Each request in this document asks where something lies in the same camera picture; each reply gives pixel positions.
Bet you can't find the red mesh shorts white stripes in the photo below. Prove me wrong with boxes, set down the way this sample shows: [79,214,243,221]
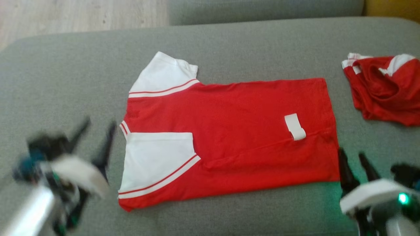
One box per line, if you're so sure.
[341,52,420,127]

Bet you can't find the small grey sofa cushion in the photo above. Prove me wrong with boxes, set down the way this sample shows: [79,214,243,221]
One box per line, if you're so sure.
[168,0,365,26]

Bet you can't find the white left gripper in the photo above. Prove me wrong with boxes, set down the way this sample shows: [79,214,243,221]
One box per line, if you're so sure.
[43,117,117,231]

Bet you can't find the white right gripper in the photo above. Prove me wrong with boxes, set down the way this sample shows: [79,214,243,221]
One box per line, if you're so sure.
[338,148,420,236]

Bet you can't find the large grey sofa seat cushion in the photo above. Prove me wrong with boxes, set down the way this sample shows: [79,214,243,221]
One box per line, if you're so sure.
[0,17,420,236]

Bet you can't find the red T-shirt white sleeves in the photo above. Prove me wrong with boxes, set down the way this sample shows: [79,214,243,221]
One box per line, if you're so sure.
[117,51,341,212]

